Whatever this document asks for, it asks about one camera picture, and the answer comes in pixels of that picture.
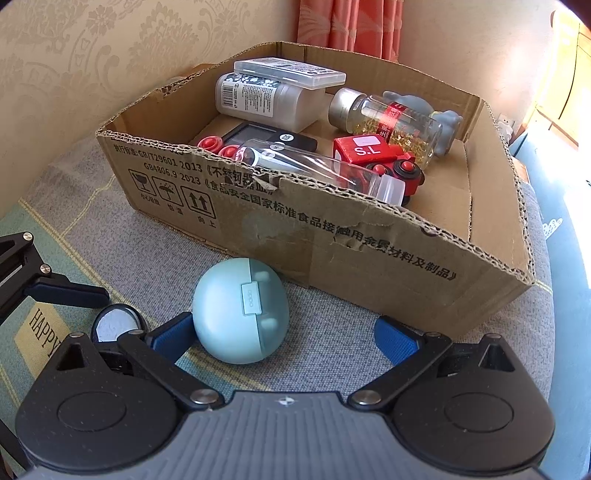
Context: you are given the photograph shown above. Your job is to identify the red toy truck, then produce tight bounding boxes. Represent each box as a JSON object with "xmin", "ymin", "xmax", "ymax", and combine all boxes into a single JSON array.
[{"xmin": 332, "ymin": 135, "xmax": 424, "ymax": 206}]

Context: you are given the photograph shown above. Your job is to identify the capsule bottle with silver cap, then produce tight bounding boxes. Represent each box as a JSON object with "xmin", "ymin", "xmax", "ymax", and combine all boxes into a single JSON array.
[{"xmin": 329, "ymin": 88, "xmax": 443, "ymax": 169}]

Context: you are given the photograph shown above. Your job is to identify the clear plastic jar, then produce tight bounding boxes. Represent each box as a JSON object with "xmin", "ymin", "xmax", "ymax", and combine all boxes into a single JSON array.
[{"xmin": 235, "ymin": 137, "xmax": 406, "ymax": 204}]

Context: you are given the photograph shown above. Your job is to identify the black toy car red wheels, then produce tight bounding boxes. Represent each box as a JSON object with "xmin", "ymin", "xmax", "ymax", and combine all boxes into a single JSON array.
[{"xmin": 198, "ymin": 124, "xmax": 319, "ymax": 162}]

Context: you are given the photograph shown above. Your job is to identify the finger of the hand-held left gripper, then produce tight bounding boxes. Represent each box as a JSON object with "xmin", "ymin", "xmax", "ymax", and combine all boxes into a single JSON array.
[{"xmin": 0, "ymin": 232, "xmax": 110, "ymax": 324}]

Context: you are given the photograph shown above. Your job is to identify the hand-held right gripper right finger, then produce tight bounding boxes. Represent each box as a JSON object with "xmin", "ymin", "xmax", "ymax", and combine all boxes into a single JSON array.
[{"xmin": 347, "ymin": 316, "xmax": 527, "ymax": 411}]

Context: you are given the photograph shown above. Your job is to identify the white plastic bottle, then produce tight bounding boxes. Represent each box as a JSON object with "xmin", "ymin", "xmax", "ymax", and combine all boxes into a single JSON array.
[{"xmin": 215, "ymin": 71, "xmax": 328, "ymax": 132}]

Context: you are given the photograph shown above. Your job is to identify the blue printed bedding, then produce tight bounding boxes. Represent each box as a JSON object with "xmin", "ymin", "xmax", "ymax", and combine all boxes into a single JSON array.
[{"xmin": 508, "ymin": 129, "xmax": 591, "ymax": 480}]

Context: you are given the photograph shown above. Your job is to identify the grey elephant toy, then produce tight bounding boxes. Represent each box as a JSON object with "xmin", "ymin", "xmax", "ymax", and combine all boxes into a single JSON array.
[{"xmin": 382, "ymin": 90, "xmax": 464, "ymax": 155}]

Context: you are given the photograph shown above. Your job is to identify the yellow wooden cabinet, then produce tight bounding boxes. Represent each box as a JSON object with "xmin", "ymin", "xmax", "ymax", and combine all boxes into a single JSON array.
[{"xmin": 531, "ymin": 9, "xmax": 591, "ymax": 148}]

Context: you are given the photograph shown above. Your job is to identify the black round compact mirror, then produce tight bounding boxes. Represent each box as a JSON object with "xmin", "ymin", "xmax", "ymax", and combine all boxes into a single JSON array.
[{"xmin": 92, "ymin": 302, "xmax": 148, "ymax": 344}]

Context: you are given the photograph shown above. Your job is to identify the pink patterned curtain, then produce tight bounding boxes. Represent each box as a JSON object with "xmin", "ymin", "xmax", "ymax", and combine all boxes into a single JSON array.
[{"xmin": 295, "ymin": 0, "xmax": 407, "ymax": 58}]

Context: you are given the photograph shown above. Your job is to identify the teal earbud case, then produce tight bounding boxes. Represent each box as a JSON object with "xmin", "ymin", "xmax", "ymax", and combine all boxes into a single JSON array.
[{"xmin": 191, "ymin": 257, "xmax": 291, "ymax": 365}]

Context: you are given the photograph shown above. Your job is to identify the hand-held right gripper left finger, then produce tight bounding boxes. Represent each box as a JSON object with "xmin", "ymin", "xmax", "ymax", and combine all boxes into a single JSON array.
[{"xmin": 55, "ymin": 311, "xmax": 225, "ymax": 413}]

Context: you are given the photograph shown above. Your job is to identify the brown cardboard box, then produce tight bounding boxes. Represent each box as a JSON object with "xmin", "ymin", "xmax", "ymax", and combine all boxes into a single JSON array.
[{"xmin": 95, "ymin": 41, "xmax": 536, "ymax": 340}]

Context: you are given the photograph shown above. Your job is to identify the clear plastic case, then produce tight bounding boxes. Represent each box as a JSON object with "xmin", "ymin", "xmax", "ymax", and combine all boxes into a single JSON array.
[{"xmin": 233, "ymin": 56, "xmax": 347, "ymax": 89}]

